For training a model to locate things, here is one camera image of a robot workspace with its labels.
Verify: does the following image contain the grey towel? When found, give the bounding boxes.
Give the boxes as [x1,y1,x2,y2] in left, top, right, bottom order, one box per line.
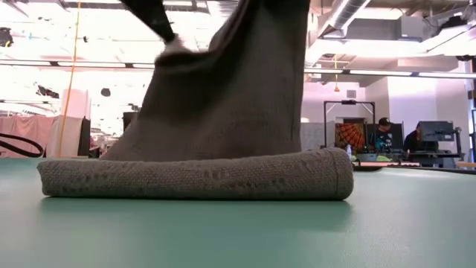
[36,0,354,202]

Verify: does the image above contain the black upright panel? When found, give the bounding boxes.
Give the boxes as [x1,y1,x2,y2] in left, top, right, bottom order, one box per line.
[77,117,92,157]

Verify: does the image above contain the pink curtain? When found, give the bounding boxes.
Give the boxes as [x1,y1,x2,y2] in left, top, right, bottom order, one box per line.
[0,115,62,158]

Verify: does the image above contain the grey partition panel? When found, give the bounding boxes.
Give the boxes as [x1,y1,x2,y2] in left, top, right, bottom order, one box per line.
[300,121,327,150]

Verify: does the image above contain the orange patterned cloth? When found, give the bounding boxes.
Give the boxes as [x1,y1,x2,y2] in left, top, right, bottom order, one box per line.
[334,122,366,152]

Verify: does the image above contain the green table mat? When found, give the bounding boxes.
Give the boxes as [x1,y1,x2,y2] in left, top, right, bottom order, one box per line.
[0,156,476,268]

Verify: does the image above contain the person with cap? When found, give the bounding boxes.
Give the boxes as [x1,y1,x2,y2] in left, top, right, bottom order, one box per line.
[370,117,394,153]

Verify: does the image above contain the black computer monitor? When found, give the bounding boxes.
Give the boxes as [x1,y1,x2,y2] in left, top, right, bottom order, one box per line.
[418,121,455,143]

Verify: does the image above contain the black work desk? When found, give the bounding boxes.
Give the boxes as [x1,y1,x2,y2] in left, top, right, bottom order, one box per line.
[356,150,466,169]

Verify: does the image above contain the yellow power cable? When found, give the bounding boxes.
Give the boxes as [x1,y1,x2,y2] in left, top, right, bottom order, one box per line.
[57,0,83,158]

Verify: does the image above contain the black cable loop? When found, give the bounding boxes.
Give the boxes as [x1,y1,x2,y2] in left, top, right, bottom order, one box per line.
[0,133,46,159]

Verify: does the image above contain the silver ventilation duct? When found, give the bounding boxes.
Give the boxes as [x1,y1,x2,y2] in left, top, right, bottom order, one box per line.
[319,0,373,38]

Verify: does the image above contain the black frame stand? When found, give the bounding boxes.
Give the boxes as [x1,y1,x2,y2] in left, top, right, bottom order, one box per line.
[323,99,376,148]

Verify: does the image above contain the black metal table frame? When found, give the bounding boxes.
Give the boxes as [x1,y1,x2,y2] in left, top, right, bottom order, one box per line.
[352,163,476,175]

